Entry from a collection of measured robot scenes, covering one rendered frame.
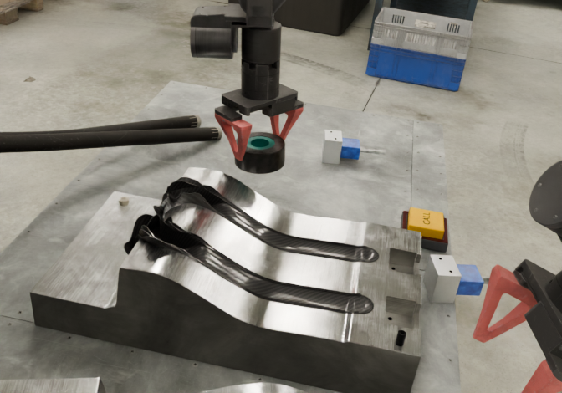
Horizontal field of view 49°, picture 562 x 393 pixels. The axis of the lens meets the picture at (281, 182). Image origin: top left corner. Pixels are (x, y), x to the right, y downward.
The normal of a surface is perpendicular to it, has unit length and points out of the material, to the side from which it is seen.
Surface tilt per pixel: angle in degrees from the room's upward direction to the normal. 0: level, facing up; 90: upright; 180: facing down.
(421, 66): 91
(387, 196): 0
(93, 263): 0
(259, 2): 95
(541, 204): 63
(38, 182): 0
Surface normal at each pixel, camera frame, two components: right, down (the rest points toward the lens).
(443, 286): 0.04, 0.52
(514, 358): 0.09, -0.85
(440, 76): -0.28, 0.48
